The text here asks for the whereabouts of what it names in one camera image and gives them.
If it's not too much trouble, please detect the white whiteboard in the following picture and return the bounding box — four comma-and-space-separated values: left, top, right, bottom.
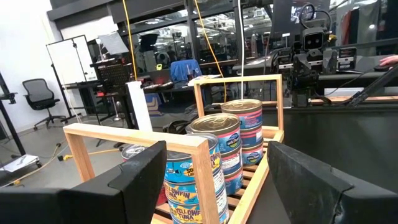
45, 34, 98, 86

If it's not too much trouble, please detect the grey tilted panel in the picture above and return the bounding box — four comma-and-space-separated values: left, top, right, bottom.
98, 30, 130, 56

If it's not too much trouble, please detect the black perforated cart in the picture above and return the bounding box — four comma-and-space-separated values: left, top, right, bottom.
89, 57, 135, 126

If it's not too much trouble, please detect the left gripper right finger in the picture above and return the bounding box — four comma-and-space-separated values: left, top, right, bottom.
266, 141, 398, 224

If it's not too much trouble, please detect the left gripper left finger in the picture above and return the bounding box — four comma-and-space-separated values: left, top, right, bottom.
0, 139, 168, 224

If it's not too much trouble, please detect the black stand pole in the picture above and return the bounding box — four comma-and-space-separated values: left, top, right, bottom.
0, 71, 27, 156

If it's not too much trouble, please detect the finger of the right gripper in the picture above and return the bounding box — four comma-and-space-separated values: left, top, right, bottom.
292, 54, 312, 91
323, 48, 339, 75

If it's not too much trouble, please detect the teal label tuna can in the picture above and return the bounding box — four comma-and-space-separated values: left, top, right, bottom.
164, 167, 226, 207
164, 133, 223, 187
167, 186, 230, 224

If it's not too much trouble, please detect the wooden table side board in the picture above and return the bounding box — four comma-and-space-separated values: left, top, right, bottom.
310, 95, 398, 105

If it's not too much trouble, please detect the dark grey desk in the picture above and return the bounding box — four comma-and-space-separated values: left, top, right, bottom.
317, 55, 398, 90

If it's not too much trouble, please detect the black mesh office chair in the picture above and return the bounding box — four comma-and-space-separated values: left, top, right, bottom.
21, 78, 68, 131

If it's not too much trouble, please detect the blue jacket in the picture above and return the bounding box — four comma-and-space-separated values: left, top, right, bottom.
169, 58, 203, 85

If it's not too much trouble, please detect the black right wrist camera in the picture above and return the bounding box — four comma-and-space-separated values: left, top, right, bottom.
302, 27, 326, 52

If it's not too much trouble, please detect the black frame strut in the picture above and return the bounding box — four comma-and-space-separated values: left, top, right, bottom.
344, 63, 398, 108

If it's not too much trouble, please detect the wooden slatted shelf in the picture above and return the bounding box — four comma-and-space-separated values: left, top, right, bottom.
63, 73, 285, 224

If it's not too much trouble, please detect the person's hand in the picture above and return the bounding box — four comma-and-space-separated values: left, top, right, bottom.
379, 55, 398, 68

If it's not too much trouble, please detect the thick white cable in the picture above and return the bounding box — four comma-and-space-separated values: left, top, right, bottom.
237, 0, 246, 101

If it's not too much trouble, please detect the yellow cable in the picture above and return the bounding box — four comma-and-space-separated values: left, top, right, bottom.
193, 0, 228, 104
122, 0, 138, 81
0, 147, 123, 189

